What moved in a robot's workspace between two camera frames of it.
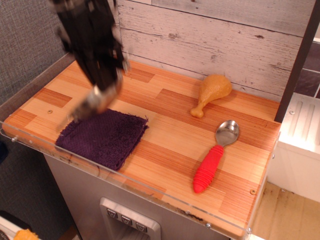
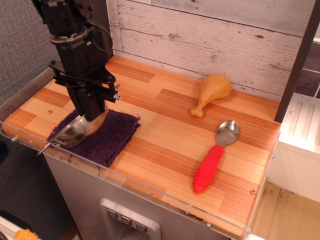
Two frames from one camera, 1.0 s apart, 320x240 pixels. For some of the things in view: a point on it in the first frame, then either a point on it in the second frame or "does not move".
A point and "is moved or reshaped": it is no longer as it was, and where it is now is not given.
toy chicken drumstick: x=214 y=87 does not move
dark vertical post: x=299 y=61 does not move
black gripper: x=90 y=27 -> x=82 y=69
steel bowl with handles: x=97 y=100 is moved or reshaped
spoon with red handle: x=226 y=132 does not move
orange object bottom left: x=25 y=234 does not move
